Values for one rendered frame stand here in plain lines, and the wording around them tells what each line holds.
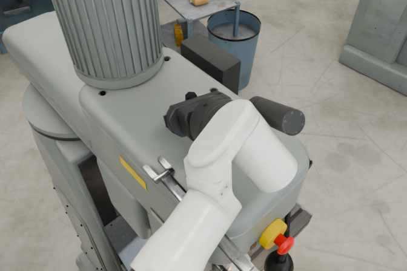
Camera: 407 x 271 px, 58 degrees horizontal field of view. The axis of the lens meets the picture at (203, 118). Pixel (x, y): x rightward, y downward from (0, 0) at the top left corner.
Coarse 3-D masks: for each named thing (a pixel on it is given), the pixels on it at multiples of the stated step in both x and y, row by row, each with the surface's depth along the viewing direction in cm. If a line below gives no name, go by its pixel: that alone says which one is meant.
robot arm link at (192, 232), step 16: (176, 208) 43; (192, 208) 41; (208, 208) 41; (176, 224) 41; (192, 224) 40; (208, 224) 41; (224, 224) 42; (160, 240) 40; (176, 240) 39; (192, 240) 40; (208, 240) 40; (144, 256) 39; (160, 256) 38; (176, 256) 38; (192, 256) 39; (208, 256) 41
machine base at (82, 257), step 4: (80, 256) 224; (84, 256) 224; (76, 260) 229; (80, 260) 224; (84, 260) 223; (88, 260) 223; (76, 264) 228; (80, 264) 225; (84, 264) 221; (88, 264) 221; (92, 264) 221; (80, 268) 226; (84, 268) 222; (88, 268) 219; (92, 268) 219
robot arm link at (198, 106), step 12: (204, 96) 64; (216, 96) 57; (228, 96) 65; (180, 108) 61; (192, 108) 60; (204, 108) 54; (168, 120) 62; (180, 120) 61; (192, 120) 56; (180, 132) 63; (192, 132) 57
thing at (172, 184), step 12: (144, 168) 63; (168, 168) 63; (156, 180) 61; (168, 180) 61; (180, 192) 60; (228, 240) 54; (228, 252) 53; (240, 252) 53; (240, 264) 52; (252, 264) 52
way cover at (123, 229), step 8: (120, 216) 144; (112, 224) 143; (120, 224) 145; (128, 224) 148; (112, 232) 144; (120, 232) 146; (128, 232) 148; (112, 240) 144; (120, 240) 147; (128, 240) 149; (136, 240) 151; (144, 240) 153; (120, 248) 147; (128, 248) 149; (136, 248) 151; (120, 256) 147; (128, 256) 149; (128, 264) 149
